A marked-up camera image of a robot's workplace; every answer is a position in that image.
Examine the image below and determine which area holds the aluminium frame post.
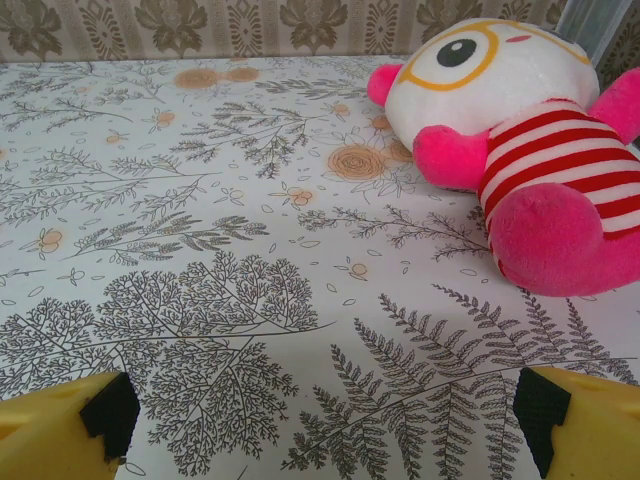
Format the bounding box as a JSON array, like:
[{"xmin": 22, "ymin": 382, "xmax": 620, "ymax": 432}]
[{"xmin": 556, "ymin": 0, "xmax": 621, "ymax": 69}]

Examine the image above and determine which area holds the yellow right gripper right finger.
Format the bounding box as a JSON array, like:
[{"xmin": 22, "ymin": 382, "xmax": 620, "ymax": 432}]
[{"xmin": 513, "ymin": 367, "xmax": 640, "ymax": 480}]

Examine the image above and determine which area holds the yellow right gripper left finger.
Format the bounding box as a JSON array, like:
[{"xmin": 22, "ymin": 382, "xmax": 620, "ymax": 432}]
[{"xmin": 0, "ymin": 372, "xmax": 142, "ymax": 480}]

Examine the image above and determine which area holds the pink white plush toy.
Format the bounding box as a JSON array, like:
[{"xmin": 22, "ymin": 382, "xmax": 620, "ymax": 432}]
[{"xmin": 367, "ymin": 0, "xmax": 640, "ymax": 300}]

